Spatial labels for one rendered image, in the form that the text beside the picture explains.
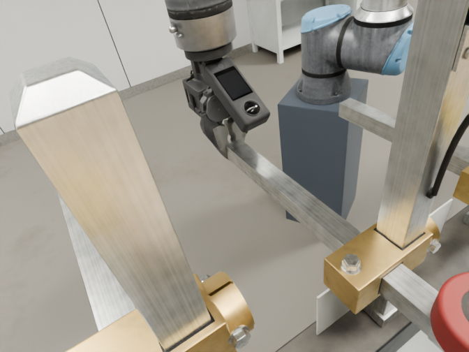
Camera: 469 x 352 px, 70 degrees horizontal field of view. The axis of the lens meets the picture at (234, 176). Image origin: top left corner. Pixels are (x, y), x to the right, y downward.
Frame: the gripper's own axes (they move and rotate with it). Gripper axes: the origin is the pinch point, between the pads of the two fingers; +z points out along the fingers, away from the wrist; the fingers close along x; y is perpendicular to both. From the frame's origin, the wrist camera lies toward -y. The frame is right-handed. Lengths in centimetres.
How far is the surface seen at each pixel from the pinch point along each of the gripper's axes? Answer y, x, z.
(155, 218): -32.0, 19.7, -25.9
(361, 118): -7.9, -23.5, -1.0
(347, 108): -4.4, -23.5, -1.6
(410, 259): -33.1, -3.1, -3.4
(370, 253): -30.7, 0.6, -5.0
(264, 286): 19, -11, 83
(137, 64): 232, -39, 63
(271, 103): 134, -101, 85
